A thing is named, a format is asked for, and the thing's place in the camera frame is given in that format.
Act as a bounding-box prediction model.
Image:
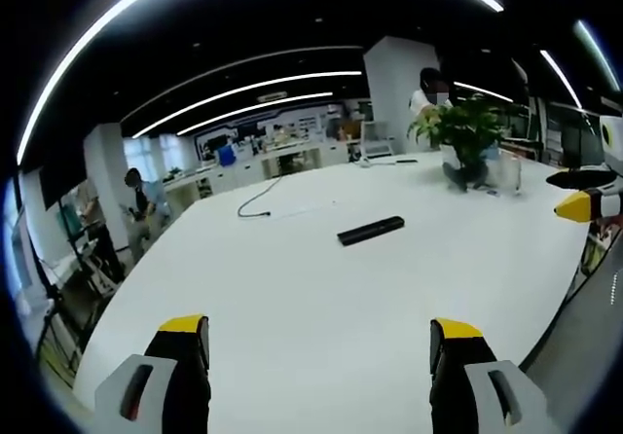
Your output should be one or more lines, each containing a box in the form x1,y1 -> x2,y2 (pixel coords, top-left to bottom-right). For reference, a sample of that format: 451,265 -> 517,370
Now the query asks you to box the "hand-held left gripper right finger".
428,317 -> 547,434

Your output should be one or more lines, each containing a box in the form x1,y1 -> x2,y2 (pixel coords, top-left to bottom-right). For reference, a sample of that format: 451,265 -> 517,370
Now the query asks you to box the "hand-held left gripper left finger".
93,313 -> 212,434

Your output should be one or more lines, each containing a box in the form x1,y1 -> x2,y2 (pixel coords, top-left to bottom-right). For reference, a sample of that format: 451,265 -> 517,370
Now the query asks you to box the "black remote control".
337,215 -> 406,248

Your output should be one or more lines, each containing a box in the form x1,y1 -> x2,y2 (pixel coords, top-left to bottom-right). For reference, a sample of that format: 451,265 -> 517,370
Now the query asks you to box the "black computer monitor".
559,123 -> 606,170

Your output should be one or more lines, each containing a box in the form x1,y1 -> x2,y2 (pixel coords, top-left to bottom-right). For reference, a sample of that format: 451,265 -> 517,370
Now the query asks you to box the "clear plastic container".
485,156 -> 523,198

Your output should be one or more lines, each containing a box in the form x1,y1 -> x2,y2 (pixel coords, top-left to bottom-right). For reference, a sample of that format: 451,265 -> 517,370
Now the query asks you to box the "green potted plant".
406,92 -> 527,193

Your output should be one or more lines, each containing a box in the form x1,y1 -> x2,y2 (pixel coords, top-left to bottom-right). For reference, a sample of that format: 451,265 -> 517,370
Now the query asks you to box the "black equipment rack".
33,195 -> 126,377

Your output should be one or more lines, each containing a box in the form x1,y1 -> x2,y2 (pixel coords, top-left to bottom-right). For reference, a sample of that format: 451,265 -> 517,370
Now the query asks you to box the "white chair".
361,120 -> 394,159

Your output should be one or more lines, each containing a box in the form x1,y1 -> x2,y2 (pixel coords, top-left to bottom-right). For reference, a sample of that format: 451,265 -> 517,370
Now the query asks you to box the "white cabinet row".
163,140 -> 351,201

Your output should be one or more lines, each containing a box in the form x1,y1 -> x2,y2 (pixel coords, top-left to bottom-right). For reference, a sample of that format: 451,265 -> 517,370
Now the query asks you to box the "black cable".
238,174 -> 284,219

